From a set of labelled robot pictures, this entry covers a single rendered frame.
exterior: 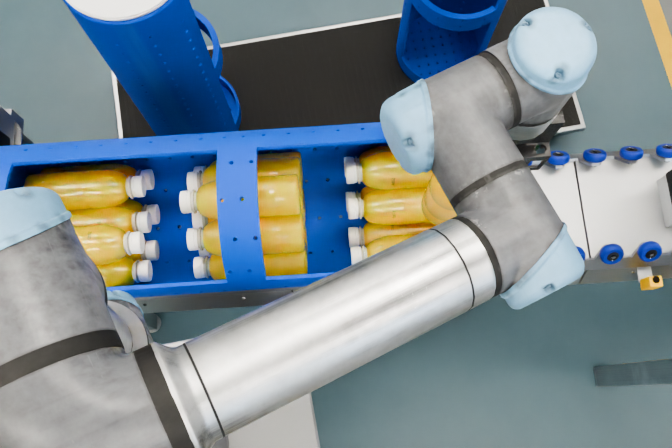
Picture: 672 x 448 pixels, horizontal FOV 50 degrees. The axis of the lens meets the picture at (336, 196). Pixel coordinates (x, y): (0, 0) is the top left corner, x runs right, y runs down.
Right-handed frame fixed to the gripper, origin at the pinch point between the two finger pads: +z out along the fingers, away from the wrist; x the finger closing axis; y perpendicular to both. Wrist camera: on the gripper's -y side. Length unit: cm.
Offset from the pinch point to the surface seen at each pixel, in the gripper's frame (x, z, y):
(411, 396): -29, 144, 5
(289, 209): 2.9, 26.5, -24.6
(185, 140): 16, 25, -42
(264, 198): 4.7, 25.0, -28.6
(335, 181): 13, 46, -16
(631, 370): -26, 114, 63
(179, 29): 52, 52, -48
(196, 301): -7, 56, -46
